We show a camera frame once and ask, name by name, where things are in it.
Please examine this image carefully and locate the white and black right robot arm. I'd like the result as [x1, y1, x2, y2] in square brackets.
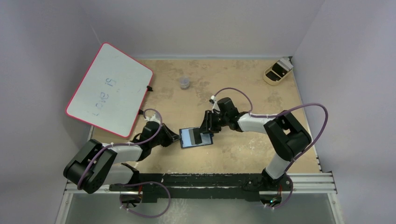
[199, 98, 312, 190]

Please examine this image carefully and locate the blue leather card holder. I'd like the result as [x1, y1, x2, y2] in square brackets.
[179, 127, 213, 149]

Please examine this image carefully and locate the beige oval card tray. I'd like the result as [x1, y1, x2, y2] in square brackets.
[263, 61, 293, 86]

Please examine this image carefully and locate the stack of credit cards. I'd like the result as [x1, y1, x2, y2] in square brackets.
[272, 57, 294, 77]

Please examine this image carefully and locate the aluminium extrusion rail frame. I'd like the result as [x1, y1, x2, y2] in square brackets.
[56, 57, 346, 224]

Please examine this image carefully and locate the small clear plastic cup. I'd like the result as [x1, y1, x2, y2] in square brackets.
[179, 77, 190, 90]

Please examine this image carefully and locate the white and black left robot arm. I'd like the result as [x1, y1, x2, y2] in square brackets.
[63, 116, 180, 194]

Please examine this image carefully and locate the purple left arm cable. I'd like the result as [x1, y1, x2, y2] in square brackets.
[77, 108, 172, 219]

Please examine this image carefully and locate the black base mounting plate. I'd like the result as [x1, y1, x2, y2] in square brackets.
[109, 172, 294, 207]

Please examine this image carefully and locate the pink framed whiteboard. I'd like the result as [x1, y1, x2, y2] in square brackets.
[65, 42, 154, 138]

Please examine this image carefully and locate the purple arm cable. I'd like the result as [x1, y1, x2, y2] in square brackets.
[77, 108, 172, 219]
[212, 87, 329, 211]

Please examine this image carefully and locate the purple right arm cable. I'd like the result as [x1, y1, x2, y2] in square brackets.
[212, 87, 329, 211]

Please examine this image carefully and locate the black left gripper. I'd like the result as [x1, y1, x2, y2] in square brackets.
[149, 123, 180, 148]

